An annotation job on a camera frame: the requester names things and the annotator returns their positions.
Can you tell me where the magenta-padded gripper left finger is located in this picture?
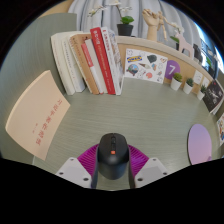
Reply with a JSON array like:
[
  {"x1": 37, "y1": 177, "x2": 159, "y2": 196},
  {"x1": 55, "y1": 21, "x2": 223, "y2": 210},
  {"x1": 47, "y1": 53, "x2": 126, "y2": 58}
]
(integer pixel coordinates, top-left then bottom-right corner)
[{"x1": 55, "y1": 143, "x2": 100, "y2": 190}]

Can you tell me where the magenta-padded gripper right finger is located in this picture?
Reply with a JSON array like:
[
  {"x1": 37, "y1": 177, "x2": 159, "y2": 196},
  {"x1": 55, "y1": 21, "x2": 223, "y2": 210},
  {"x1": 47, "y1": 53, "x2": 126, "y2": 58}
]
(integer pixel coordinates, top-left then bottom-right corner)
[{"x1": 127, "y1": 144, "x2": 169, "y2": 189}]

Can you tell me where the black computer mouse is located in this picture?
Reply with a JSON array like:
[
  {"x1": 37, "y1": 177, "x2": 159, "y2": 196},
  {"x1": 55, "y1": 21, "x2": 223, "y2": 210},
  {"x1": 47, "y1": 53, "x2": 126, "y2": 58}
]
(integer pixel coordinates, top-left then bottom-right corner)
[{"x1": 96, "y1": 132, "x2": 130, "y2": 181}]

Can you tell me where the purple mouse pad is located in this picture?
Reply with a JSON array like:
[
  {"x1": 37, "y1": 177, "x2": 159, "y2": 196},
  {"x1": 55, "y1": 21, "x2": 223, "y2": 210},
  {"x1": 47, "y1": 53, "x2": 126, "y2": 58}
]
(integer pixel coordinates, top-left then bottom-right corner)
[{"x1": 187, "y1": 123, "x2": 213, "y2": 166}]

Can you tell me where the beige book with red text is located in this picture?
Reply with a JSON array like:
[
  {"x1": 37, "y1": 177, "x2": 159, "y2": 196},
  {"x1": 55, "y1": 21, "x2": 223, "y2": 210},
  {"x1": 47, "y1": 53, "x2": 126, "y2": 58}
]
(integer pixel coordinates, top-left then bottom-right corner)
[{"x1": 4, "y1": 69, "x2": 72, "y2": 162}]

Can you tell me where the small plant in white pot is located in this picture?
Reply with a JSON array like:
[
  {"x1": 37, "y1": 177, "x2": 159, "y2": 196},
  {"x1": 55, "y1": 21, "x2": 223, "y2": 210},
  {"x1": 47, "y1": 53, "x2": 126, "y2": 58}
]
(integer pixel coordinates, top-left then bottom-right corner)
[
  {"x1": 182, "y1": 77, "x2": 195, "y2": 95},
  {"x1": 196, "y1": 84, "x2": 208, "y2": 101},
  {"x1": 170, "y1": 72, "x2": 184, "y2": 92}
]

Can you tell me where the black-cover book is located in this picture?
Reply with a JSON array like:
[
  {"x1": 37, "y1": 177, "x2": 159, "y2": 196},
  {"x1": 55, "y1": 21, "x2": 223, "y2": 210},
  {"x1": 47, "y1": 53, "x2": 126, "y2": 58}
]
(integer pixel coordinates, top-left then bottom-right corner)
[{"x1": 202, "y1": 78, "x2": 224, "y2": 114}]

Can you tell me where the white book with red spine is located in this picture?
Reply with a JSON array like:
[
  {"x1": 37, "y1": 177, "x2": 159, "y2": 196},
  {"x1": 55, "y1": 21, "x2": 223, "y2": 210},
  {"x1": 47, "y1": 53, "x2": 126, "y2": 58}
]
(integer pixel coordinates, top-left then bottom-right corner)
[{"x1": 80, "y1": 39, "x2": 108, "y2": 95}]

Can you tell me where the round purple number sign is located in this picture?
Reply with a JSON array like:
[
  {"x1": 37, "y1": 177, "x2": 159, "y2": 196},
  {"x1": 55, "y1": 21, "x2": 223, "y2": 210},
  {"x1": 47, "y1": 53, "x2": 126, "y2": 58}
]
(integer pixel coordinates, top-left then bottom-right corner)
[{"x1": 164, "y1": 59, "x2": 182, "y2": 81}]

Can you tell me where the white sticker sheet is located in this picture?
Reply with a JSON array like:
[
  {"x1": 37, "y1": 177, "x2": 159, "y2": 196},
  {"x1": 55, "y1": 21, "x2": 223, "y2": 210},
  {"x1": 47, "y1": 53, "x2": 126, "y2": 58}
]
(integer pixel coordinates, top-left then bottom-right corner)
[{"x1": 123, "y1": 48, "x2": 169, "y2": 85}]

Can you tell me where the brown kraft book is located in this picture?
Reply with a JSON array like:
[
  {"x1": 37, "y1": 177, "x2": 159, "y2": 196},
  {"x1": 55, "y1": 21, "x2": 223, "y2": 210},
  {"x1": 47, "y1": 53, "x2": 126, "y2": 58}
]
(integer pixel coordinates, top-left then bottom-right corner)
[{"x1": 69, "y1": 33, "x2": 101, "y2": 95}]

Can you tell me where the black horse figurine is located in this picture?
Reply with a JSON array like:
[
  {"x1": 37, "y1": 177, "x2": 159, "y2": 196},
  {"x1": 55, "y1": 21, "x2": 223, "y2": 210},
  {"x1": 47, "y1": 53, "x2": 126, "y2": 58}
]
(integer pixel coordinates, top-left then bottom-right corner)
[{"x1": 193, "y1": 43, "x2": 204, "y2": 63}]

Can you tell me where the grey-green desk partition panel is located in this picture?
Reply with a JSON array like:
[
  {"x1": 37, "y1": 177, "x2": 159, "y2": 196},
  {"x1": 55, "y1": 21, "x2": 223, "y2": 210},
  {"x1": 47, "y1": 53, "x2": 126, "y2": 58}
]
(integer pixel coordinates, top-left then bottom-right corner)
[{"x1": 0, "y1": 12, "x2": 78, "y2": 164}]

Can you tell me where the pink horse figurine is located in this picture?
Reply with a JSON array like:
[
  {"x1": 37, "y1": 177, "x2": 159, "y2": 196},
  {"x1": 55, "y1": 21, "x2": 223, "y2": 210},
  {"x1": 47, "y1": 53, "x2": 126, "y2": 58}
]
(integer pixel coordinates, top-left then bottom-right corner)
[{"x1": 174, "y1": 31, "x2": 195, "y2": 59}]

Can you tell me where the white orchid behind pink horse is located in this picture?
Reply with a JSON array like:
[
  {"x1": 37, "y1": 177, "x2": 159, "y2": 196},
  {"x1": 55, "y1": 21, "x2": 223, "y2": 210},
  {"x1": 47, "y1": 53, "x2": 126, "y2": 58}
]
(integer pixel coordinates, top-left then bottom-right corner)
[{"x1": 169, "y1": 26, "x2": 188, "y2": 44}]

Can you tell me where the dark-framed window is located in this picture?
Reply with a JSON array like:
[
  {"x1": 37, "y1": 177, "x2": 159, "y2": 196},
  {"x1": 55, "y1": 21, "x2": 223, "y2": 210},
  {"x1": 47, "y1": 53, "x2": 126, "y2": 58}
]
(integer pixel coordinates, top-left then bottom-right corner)
[{"x1": 196, "y1": 23, "x2": 224, "y2": 78}]

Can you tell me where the white orchid in black pot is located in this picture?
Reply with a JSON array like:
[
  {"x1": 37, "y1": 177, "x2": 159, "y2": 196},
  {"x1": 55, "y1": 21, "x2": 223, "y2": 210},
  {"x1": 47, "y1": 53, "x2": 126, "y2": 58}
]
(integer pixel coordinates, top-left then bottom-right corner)
[{"x1": 87, "y1": 1, "x2": 135, "y2": 37}]

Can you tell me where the wooden mannequin figure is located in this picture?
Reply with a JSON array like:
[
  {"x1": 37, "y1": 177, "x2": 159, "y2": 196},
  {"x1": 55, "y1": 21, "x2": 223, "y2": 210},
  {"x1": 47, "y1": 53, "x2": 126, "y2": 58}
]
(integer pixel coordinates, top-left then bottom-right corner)
[{"x1": 156, "y1": 10, "x2": 181, "y2": 43}]

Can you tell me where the wooden hand model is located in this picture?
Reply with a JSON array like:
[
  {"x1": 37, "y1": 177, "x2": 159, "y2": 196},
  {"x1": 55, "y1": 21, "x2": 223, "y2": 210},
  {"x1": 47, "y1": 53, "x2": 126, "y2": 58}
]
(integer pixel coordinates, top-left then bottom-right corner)
[{"x1": 141, "y1": 8, "x2": 161, "y2": 42}]

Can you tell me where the grey curtain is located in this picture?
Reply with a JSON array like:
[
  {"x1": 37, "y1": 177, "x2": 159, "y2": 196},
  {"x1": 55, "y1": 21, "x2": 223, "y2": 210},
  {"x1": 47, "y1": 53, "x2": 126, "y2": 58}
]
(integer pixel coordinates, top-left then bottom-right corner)
[{"x1": 68, "y1": 0, "x2": 201, "y2": 44}]

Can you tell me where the white wall socket plate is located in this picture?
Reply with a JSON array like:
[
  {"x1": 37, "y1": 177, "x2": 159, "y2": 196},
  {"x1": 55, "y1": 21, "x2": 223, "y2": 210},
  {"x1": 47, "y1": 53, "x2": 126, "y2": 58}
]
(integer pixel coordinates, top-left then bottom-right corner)
[
  {"x1": 201, "y1": 76, "x2": 212, "y2": 89},
  {"x1": 192, "y1": 69, "x2": 204, "y2": 85}
]

